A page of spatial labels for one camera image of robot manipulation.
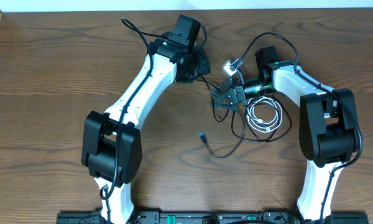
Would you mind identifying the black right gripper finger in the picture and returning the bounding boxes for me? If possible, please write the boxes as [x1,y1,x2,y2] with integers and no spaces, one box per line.
[211,91,238,111]
[216,78,236,93]

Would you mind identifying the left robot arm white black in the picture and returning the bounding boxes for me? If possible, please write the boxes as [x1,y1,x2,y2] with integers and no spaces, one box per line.
[81,14,210,223]

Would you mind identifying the white cable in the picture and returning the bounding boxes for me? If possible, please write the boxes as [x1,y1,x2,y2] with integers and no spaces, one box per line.
[245,95,283,134]

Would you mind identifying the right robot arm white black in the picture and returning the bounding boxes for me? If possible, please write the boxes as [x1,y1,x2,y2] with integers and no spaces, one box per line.
[212,46,362,223]

